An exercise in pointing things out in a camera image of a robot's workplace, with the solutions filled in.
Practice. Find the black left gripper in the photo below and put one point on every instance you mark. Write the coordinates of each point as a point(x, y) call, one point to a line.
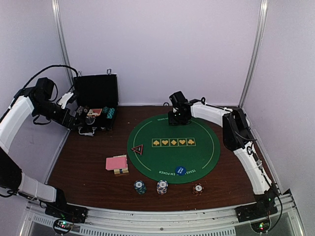
point(69, 124)

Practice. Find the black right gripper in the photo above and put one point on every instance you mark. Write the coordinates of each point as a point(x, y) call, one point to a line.
point(173, 120)

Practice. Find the red triangular dealer marker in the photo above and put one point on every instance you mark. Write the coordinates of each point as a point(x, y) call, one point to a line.
point(138, 149)

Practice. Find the blue round button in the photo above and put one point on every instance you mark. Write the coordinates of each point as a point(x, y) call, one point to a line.
point(180, 170)

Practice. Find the blue white chip stack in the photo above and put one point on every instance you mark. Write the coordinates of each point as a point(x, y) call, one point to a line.
point(162, 187)

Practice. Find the brown chip stack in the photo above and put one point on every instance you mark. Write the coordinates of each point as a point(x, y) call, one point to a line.
point(197, 189)

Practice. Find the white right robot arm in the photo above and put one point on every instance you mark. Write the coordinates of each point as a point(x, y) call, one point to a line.
point(237, 137)

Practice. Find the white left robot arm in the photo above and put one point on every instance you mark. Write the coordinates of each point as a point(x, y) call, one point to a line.
point(31, 102)

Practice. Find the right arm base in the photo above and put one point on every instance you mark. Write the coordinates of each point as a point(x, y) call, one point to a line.
point(259, 218)

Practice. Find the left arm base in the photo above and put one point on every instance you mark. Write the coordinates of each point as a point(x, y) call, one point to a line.
point(66, 219)

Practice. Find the white black chips in case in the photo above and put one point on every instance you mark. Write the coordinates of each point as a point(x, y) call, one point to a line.
point(82, 109)

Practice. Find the red card deck in case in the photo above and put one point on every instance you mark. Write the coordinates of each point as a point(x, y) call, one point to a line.
point(94, 112)

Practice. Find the black poker case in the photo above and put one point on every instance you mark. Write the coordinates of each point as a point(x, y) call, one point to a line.
point(97, 92)

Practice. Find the round green poker mat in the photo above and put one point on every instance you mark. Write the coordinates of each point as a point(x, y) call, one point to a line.
point(194, 146)

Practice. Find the pink playing card deck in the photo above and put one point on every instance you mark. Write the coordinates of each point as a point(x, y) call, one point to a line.
point(113, 163)

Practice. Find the dark blue chip stack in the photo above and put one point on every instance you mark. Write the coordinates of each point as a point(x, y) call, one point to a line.
point(140, 187)

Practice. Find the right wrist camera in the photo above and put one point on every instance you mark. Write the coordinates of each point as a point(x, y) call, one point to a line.
point(178, 100)

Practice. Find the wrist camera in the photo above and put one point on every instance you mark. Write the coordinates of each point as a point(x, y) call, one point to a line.
point(178, 100)
point(67, 98)

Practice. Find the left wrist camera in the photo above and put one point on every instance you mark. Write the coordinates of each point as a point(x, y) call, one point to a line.
point(67, 98)

